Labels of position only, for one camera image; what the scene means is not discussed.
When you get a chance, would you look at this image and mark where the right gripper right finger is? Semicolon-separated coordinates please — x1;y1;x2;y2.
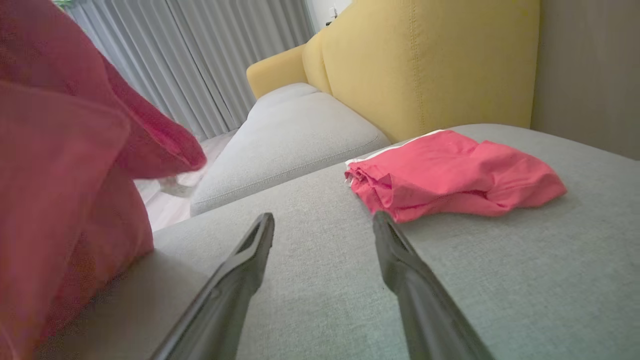
372;210;496;360

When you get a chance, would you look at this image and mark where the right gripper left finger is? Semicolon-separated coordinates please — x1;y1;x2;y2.
149;212;276;360

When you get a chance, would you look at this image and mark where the red white Bulls jersey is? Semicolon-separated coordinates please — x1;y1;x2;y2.
0;0;208;360

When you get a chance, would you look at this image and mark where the large grey sofa seat cushion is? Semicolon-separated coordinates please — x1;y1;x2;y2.
37;123;640;360

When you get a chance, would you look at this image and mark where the grey pleated curtain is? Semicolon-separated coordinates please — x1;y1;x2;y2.
64;0;317;142

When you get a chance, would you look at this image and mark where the yellow sofa backrest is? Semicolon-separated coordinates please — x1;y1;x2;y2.
246;0;542;144

